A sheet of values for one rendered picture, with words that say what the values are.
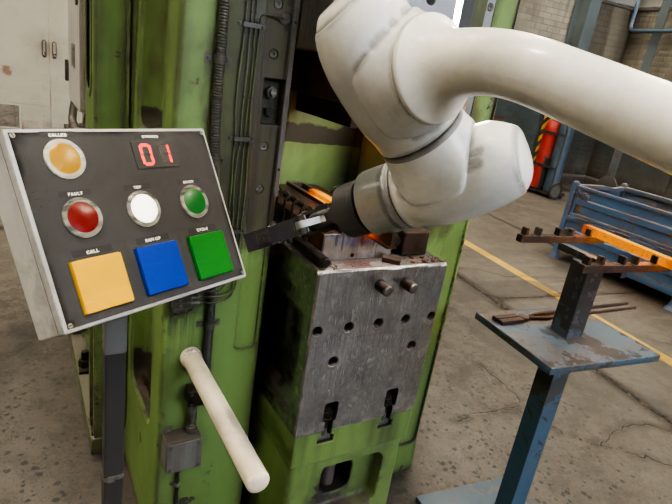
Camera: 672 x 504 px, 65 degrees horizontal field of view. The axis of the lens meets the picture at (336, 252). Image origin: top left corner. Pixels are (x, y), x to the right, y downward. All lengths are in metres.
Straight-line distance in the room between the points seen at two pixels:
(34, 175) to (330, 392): 0.85
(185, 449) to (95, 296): 0.75
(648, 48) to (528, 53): 9.95
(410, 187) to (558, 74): 0.22
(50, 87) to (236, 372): 5.27
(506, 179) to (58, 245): 0.58
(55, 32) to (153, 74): 4.83
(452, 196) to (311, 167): 1.13
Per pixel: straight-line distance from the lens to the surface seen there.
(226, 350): 1.40
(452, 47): 0.49
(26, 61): 6.38
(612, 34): 10.45
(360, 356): 1.34
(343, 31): 0.53
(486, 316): 1.56
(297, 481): 1.50
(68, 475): 2.01
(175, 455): 1.47
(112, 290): 0.81
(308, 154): 1.68
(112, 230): 0.84
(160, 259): 0.86
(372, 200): 0.65
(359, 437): 1.51
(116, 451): 1.17
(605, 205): 4.99
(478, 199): 0.60
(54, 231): 0.80
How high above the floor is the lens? 1.34
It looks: 19 degrees down
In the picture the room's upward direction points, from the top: 9 degrees clockwise
